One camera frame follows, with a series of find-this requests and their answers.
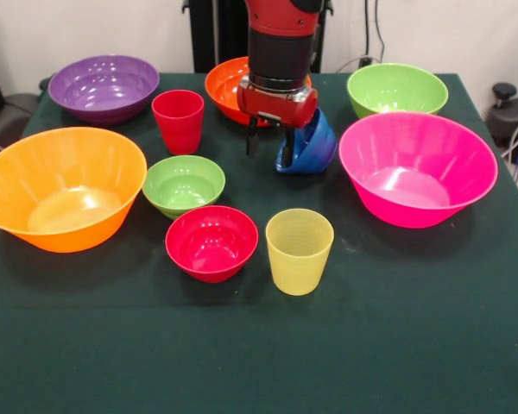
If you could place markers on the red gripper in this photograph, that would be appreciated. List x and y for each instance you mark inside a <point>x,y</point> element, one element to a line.
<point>278,105</point>

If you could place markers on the small blue bowl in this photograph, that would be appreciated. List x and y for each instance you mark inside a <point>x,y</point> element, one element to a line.
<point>315,151</point>

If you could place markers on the yellow translucent cup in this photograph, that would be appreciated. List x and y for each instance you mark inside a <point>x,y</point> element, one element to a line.
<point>300,254</point>

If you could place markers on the large pink bowl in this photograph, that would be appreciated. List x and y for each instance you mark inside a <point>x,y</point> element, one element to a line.
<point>418,172</point>

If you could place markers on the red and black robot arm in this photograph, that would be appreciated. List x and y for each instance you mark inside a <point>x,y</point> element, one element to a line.
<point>280,52</point>

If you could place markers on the orange bowl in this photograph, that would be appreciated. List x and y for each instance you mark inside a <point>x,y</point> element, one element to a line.
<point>224,90</point>

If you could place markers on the red cup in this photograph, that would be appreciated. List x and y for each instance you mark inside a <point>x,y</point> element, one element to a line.
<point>179,125</point>

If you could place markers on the small green bowl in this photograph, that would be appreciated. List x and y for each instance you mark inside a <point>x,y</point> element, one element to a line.
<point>183,185</point>

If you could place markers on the small red bowl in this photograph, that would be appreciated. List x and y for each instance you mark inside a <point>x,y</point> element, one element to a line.
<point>211,243</point>

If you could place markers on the black power plug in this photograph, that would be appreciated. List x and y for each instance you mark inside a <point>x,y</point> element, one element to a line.
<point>366,60</point>

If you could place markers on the large light green bowl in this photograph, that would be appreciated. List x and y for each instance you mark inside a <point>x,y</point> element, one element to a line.
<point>397,90</point>

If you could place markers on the purple bowl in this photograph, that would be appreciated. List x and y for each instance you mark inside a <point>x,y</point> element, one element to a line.
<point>103,86</point>

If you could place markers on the dark green tablecloth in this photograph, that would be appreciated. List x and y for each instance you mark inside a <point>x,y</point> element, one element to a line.
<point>259,345</point>

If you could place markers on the large yellow-orange bowl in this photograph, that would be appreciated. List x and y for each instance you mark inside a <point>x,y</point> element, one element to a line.
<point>65,185</point>

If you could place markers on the small black knob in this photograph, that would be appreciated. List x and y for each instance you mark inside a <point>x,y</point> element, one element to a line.
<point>44,84</point>

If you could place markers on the black round base with knob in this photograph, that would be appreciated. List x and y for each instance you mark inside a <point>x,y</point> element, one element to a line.
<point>513,116</point>

